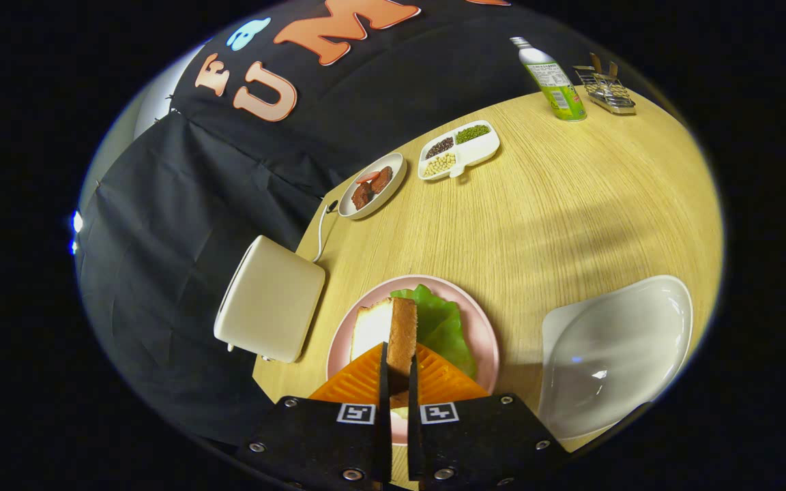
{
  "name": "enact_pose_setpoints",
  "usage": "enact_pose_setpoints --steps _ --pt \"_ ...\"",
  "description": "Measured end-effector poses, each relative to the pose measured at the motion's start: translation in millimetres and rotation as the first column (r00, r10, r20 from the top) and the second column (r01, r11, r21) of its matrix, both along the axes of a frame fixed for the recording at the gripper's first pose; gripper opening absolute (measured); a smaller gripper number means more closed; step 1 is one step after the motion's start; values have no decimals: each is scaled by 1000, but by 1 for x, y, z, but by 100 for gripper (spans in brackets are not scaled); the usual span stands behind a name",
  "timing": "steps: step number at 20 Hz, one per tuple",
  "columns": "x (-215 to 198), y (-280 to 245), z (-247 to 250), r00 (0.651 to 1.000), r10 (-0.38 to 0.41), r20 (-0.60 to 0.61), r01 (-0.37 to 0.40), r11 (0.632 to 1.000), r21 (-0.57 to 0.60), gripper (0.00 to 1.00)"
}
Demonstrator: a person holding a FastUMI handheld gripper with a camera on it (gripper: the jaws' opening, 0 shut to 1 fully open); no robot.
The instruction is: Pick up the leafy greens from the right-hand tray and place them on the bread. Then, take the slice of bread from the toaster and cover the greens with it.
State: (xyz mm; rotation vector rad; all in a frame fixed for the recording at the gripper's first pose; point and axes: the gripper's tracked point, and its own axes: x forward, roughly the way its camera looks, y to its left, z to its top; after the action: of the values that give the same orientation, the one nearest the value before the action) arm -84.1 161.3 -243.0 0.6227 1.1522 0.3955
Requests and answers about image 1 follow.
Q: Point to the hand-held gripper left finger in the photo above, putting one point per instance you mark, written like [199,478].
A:
[338,443]

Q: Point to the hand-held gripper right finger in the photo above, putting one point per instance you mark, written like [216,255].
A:
[475,443]

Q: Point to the toasted bread slice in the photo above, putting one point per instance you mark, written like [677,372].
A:
[402,334]

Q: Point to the pink plate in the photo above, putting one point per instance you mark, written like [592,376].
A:
[483,327]

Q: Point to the green lettuce leaf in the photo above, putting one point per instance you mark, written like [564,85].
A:
[444,327]

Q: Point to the white toaster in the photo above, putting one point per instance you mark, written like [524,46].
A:
[270,300]

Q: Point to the white shell-shaped dish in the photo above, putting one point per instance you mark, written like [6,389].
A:
[611,354]

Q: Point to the brown meat piece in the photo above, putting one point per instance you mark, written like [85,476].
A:
[361,196]
[381,180]

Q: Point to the red sausage slice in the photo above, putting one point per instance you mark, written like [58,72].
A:
[368,177]

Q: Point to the white round plate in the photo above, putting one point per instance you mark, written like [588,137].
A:
[393,170]

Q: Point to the pile of soybeans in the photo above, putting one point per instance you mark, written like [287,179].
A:
[439,164]

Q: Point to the black backdrop cloth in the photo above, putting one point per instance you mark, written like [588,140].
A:
[229,177]

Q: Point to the white divided dish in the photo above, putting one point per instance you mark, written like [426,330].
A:
[478,151]

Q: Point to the pile of red beans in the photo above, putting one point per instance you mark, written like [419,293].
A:
[439,147]

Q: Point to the pile of green beans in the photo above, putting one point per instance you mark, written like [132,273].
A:
[473,134]

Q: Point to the green label metal bottle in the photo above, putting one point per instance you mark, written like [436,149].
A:
[557,85]

